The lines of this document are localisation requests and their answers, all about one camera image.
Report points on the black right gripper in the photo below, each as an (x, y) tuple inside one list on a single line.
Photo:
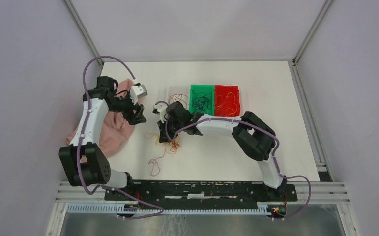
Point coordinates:
[(163, 137)]

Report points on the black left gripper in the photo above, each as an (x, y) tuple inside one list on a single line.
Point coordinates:
[(137, 118)]

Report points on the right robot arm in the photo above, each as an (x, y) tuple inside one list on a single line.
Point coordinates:
[(256, 139)]

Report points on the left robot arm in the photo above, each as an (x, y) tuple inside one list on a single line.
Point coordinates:
[(82, 159)]

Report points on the pink cloth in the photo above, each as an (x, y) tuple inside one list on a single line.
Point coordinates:
[(114, 133)]

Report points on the clear plastic bin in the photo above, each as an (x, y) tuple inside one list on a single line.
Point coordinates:
[(179, 93)]

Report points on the green plastic bin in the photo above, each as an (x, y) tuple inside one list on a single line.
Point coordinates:
[(202, 99)]

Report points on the red plastic bin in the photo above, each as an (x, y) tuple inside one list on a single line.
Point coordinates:
[(227, 101)]

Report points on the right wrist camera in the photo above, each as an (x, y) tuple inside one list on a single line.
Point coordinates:
[(159, 108)]

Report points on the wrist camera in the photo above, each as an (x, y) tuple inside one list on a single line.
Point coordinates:
[(159, 108), (136, 92)]

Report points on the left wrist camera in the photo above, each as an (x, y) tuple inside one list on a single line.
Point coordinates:
[(136, 92)]

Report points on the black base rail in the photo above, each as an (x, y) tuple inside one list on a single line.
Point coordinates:
[(202, 195)]

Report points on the white cable duct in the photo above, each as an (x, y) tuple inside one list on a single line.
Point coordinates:
[(123, 209)]

